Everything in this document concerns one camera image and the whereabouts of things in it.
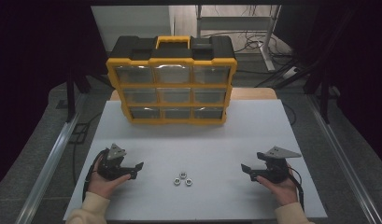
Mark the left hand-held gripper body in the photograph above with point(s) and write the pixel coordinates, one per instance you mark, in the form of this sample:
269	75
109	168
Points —
112	166

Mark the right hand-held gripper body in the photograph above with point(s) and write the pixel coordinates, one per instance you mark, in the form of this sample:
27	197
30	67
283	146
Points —
274	169

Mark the yellow and black organizer cabinet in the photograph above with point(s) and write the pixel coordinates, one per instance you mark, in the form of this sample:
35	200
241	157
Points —
171	49

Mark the person's left hand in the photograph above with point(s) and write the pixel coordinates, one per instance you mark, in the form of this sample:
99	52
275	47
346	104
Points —
103	185

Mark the person's right hand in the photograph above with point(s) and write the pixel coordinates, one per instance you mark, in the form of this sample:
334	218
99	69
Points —
282	191

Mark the white table mat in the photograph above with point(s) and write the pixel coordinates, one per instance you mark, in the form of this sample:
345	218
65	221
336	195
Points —
210	149

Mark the wooden table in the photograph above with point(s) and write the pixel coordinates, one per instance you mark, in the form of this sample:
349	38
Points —
257	93

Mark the grid of clear bins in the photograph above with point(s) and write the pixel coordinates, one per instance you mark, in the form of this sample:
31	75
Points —
209	95

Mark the black metal stand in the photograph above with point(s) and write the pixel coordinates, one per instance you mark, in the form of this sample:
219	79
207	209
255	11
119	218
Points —
72	93
324	90

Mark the white power strip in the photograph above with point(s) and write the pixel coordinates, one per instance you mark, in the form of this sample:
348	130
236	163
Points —
290	72

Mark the white panel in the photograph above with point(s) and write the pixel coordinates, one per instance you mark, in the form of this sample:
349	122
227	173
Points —
132	25

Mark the aluminium floor rail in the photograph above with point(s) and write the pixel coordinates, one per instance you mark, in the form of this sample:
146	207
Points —
51	161
341	149

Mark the white metal desk frame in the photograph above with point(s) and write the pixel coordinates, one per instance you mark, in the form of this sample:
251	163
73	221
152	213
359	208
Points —
235	21

